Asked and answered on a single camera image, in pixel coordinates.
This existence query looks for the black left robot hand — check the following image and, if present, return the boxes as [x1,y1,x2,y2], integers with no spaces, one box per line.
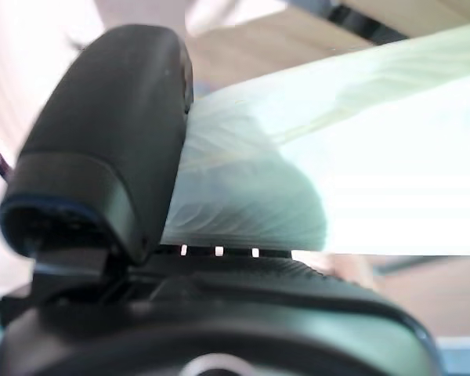
[0,23,444,376]

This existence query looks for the napa cabbage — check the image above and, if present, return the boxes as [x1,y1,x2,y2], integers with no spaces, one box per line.
[162,21,470,256]

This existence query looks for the wooden display stand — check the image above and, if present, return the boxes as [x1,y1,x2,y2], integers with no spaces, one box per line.
[186,0,470,87]

